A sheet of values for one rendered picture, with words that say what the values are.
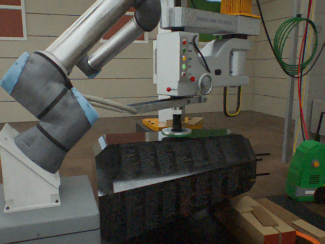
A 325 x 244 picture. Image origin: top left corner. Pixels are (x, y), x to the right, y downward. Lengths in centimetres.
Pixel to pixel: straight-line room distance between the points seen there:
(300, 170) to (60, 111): 270
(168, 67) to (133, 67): 628
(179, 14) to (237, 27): 61
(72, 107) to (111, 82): 720
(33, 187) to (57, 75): 38
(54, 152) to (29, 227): 25
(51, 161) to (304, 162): 269
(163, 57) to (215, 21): 46
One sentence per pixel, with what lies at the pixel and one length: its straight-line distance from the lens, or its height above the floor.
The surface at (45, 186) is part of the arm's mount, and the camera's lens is 117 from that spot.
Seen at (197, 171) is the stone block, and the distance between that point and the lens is 215.
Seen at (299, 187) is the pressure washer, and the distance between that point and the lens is 347.
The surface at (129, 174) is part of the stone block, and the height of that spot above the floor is 66.
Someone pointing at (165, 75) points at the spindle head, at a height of 126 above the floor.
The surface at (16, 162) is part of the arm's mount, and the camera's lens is 115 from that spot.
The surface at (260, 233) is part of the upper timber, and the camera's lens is 234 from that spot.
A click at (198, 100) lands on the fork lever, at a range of 235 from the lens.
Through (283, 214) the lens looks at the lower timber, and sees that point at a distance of 292.
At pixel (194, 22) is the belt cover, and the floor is 160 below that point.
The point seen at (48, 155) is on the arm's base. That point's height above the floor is 103.
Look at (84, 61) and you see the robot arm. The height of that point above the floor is 135.
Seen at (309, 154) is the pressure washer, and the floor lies 49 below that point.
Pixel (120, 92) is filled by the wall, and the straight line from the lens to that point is 840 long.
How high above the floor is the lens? 133
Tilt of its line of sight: 10 degrees down
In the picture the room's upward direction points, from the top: straight up
